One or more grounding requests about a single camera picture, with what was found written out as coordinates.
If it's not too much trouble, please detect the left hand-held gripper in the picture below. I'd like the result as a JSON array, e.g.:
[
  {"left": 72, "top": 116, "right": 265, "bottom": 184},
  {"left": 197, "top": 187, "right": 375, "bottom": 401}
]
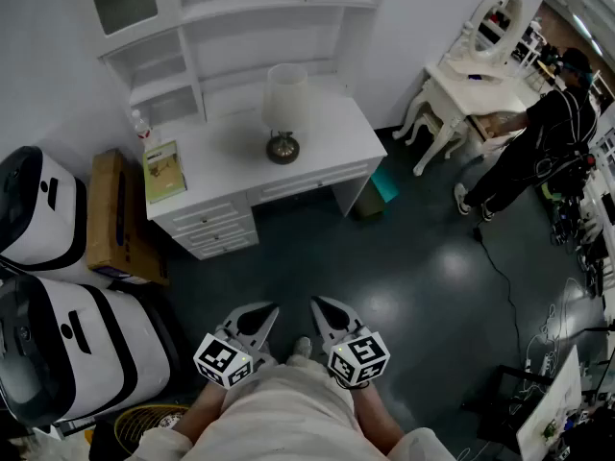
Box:
[{"left": 193, "top": 303, "right": 281, "bottom": 390}]

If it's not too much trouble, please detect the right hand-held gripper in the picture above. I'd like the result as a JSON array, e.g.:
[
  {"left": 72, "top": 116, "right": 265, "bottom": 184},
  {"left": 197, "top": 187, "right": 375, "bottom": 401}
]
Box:
[{"left": 309, "top": 295, "right": 391, "bottom": 389}]

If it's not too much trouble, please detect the white table lamp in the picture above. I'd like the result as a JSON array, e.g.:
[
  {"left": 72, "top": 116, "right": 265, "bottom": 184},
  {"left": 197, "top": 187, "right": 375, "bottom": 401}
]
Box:
[{"left": 260, "top": 62, "right": 308, "bottom": 166}]

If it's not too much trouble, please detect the person's left forearm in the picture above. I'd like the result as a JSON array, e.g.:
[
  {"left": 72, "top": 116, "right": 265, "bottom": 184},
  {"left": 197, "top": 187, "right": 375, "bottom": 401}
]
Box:
[{"left": 171, "top": 380, "right": 228, "bottom": 447}]

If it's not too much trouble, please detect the person's right forearm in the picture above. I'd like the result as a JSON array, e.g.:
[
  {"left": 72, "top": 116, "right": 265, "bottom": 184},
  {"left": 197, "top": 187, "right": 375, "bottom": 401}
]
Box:
[{"left": 353, "top": 381, "right": 406, "bottom": 445}]

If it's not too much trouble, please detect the white table top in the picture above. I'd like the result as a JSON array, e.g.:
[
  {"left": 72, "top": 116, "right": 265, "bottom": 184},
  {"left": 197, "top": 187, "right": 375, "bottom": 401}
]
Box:
[{"left": 143, "top": 84, "right": 389, "bottom": 261}]

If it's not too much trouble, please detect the white desk hutch shelving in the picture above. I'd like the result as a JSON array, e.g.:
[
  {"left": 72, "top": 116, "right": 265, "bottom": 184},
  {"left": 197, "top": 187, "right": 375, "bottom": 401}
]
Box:
[{"left": 86, "top": 0, "right": 391, "bottom": 129}]

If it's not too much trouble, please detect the person's white garment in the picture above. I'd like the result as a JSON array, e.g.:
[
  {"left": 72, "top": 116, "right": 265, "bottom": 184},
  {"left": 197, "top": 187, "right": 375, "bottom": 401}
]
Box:
[{"left": 127, "top": 352, "right": 457, "bottom": 461}]

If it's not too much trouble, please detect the yellow mesh racket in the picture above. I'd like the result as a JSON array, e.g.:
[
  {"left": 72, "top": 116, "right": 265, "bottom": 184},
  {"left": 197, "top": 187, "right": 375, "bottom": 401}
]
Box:
[{"left": 113, "top": 403, "right": 191, "bottom": 451}]

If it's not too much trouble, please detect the teal box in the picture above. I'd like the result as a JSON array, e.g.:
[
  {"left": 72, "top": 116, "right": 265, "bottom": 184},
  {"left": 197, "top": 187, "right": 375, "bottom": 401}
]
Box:
[{"left": 369, "top": 165, "right": 401, "bottom": 205}]

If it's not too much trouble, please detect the large white black machine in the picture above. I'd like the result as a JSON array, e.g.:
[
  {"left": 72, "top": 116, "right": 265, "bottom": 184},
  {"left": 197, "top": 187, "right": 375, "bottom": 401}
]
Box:
[{"left": 0, "top": 276, "right": 175, "bottom": 427}]

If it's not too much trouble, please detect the green flat box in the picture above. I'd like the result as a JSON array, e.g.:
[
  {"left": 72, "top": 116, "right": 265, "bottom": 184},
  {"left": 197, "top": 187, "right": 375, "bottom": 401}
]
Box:
[{"left": 142, "top": 140, "right": 187, "bottom": 205}]

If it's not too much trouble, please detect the brown cardboard box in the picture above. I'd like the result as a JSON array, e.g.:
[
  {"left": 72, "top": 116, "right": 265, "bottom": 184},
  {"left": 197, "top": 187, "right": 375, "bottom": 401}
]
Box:
[{"left": 86, "top": 149, "right": 170, "bottom": 287}]

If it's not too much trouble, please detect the white vanity stool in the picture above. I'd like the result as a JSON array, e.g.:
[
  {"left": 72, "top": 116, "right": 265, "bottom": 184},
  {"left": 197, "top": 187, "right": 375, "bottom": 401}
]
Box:
[{"left": 392, "top": 109, "right": 448, "bottom": 147}]

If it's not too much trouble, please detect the clear bottle with red label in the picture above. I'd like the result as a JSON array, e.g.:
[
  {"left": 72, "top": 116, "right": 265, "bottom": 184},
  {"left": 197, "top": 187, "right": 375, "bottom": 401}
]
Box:
[{"left": 130, "top": 109, "right": 156, "bottom": 151}]

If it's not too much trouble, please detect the white picture board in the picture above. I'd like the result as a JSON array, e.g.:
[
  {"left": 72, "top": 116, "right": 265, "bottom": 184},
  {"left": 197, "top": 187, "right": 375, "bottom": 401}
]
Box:
[{"left": 516, "top": 345, "right": 583, "bottom": 461}]

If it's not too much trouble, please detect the small white black machine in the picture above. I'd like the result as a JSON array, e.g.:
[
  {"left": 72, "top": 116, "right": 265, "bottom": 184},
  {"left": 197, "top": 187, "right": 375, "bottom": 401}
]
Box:
[{"left": 0, "top": 145, "right": 89, "bottom": 285}]

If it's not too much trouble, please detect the white vanity table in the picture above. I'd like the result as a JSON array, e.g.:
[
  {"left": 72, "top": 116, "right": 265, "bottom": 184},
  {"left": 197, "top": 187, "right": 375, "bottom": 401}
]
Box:
[{"left": 392, "top": 61, "right": 529, "bottom": 178}]

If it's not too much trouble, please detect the white oval vanity mirror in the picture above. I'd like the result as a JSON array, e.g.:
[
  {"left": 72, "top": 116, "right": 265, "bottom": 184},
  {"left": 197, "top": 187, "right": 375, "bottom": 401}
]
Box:
[{"left": 444, "top": 0, "right": 525, "bottom": 74}]

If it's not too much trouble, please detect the glass hutch cabinet door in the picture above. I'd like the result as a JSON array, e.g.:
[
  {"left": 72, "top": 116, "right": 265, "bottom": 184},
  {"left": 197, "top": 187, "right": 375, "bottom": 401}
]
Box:
[{"left": 87, "top": 0, "right": 160, "bottom": 37}]

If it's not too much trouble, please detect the black floor cable with adapter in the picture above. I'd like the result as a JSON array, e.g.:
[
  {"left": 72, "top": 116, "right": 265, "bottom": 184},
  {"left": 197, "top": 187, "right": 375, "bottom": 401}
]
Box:
[{"left": 472, "top": 208, "right": 529, "bottom": 370}]

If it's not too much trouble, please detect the black metal frame stand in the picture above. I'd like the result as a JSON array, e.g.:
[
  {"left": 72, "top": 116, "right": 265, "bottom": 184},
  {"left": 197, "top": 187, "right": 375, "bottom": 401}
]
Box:
[{"left": 459, "top": 364, "right": 554, "bottom": 455}]

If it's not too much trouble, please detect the white floor cable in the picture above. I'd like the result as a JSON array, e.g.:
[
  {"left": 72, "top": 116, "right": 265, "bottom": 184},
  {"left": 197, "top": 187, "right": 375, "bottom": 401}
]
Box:
[{"left": 523, "top": 276, "right": 580, "bottom": 383}]

